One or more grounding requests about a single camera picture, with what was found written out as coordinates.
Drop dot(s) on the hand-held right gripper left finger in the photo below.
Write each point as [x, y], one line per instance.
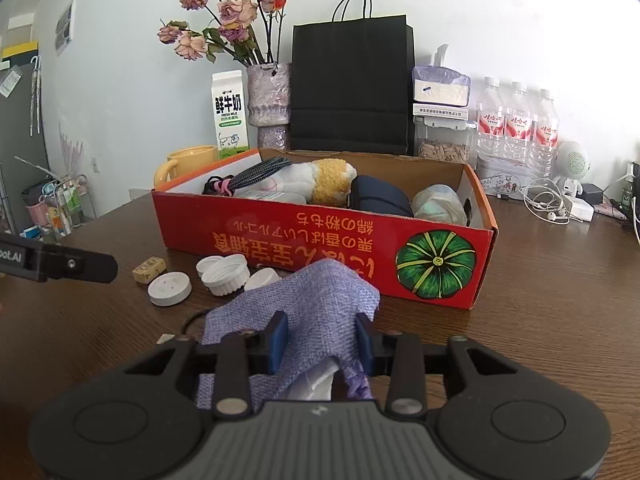
[277, 345]

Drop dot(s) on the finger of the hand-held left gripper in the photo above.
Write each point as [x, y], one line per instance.
[80, 264]

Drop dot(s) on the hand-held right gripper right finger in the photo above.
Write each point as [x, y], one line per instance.
[365, 347]

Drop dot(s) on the purple woven pouch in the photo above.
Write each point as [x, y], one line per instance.
[300, 305]

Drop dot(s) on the white face mask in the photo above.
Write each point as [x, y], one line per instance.
[312, 382]

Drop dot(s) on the white ribbed plastic lid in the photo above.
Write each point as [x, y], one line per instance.
[227, 277]

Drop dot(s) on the red cardboard box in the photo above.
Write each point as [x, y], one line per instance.
[325, 240]

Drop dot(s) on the dark zip pouch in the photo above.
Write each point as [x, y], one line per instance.
[380, 195]

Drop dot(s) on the iridescent organza pouch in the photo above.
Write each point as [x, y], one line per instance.
[440, 202]

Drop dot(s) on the white and yellow plush toy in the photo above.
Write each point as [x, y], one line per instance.
[330, 180]

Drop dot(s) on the small storage rack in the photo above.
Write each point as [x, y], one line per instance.
[60, 205]

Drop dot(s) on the beige cube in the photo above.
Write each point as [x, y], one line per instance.
[148, 270]

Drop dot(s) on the white round puck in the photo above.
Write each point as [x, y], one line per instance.
[169, 287]

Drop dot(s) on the dark grey cabinet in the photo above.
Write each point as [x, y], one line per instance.
[20, 160]

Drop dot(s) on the white wipes packet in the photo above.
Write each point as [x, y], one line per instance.
[277, 196]

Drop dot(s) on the yellow mug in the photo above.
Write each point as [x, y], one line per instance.
[190, 162]

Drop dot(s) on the translucent hanging item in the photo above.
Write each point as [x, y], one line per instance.
[35, 90]

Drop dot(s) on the white green milk carton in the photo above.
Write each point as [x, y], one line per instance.
[230, 115]

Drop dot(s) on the white tin box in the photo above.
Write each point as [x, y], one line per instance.
[502, 175]

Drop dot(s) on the clear seed container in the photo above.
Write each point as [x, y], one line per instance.
[442, 140]

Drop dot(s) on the white earphones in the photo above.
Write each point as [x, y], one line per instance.
[547, 202]

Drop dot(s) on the purple vase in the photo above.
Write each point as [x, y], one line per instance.
[269, 100]

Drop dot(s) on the white charger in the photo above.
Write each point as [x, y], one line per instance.
[580, 208]

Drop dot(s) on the black paper bag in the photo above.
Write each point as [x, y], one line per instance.
[350, 85]

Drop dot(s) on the purple tissue pack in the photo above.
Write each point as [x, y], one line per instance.
[440, 87]

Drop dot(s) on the black power adapter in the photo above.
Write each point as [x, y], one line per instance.
[592, 193]

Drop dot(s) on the white robot-shaped speaker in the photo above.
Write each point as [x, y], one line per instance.
[572, 160]

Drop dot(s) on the pink flat item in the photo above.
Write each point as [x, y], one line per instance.
[610, 208]

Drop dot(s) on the dried rose bouquet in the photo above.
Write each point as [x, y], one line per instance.
[225, 15]

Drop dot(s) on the small green bottle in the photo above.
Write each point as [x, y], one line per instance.
[626, 195]

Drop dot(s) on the black stand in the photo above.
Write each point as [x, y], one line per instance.
[635, 180]

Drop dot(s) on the wall poster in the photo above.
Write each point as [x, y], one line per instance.
[65, 25]

